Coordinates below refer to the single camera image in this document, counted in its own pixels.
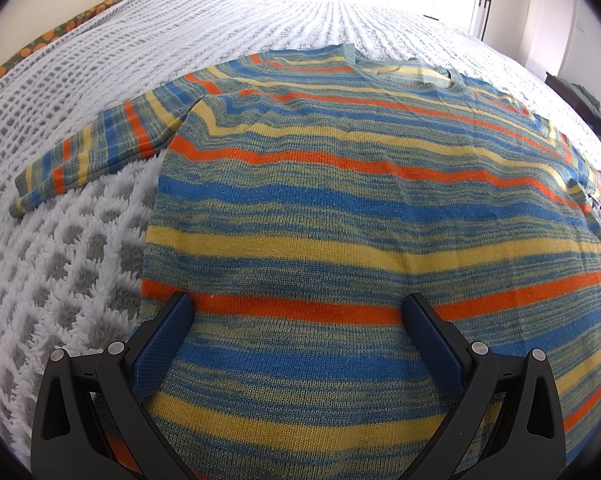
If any pile of dark clothes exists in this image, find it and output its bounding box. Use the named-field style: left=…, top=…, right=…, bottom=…
left=545, top=71, right=601, bottom=161

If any striped knit sweater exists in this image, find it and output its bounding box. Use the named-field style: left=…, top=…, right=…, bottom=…
left=10, top=45, right=601, bottom=480

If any green orange patterned bedsheet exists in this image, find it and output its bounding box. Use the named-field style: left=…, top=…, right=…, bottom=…
left=0, top=0, right=141, bottom=96

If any white and grey fluffy blanket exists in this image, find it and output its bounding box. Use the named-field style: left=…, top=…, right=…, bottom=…
left=0, top=0, right=601, bottom=461

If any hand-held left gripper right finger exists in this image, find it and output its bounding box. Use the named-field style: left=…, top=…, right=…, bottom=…
left=402, top=291, right=567, bottom=480

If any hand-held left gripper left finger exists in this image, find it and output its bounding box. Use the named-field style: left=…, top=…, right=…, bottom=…
left=30, top=291, right=196, bottom=480

